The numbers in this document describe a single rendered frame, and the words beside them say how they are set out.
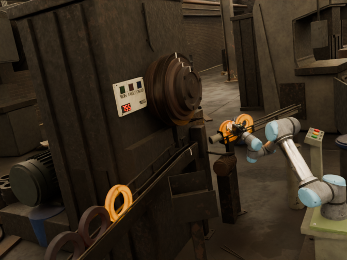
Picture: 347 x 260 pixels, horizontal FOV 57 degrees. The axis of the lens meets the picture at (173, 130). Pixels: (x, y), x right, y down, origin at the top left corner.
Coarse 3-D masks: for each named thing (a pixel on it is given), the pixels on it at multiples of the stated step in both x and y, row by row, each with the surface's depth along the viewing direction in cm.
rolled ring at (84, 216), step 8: (88, 208) 143; (96, 208) 144; (104, 208) 148; (88, 216) 139; (104, 216) 149; (80, 224) 138; (88, 224) 139; (104, 224) 150; (80, 232) 137; (88, 240) 139
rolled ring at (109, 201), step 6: (114, 186) 158; (120, 186) 158; (126, 186) 162; (108, 192) 154; (114, 192) 154; (126, 192) 162; (108, 198) 152; (114, 198) 154; (126, 198) 165; (108, 204) 151; (126, 204) 164; (108, 210) 151; (114, 210) 154; (114, 216) 154
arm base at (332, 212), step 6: (324, 204) 182; (330, 204) 178; (336, 204) 177; (342, 204) 177; (324, 210) 183; (330, 210) 178; (336, 210) 177; (342, 210) 177; (324, 216) 182; (330, 216) 178; (336, 216) 177; (342, 216) 177
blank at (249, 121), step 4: (240, 116) 249; (244, 116) 250; (248, 116) 251; (236, 120) 250; (240, 120) 248; (248, 120) 252; (252, 120) 253; (248, 124) 253; (252, 124) 254; (248, 128) 253
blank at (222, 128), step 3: (228, 120) 246; (222, 123) 245; (225, 123) 243; (228, 123) 244; (231, 123) 245; (222, 126) 243; (225, 126) 243; (219, 129) 245; (222, 129) 243; (225, 129) 244; (225, 132) 244; (228, 132) 246; (225, 135) 245; (231, 135) 247; (225, 138) 245; (231, 138) 248
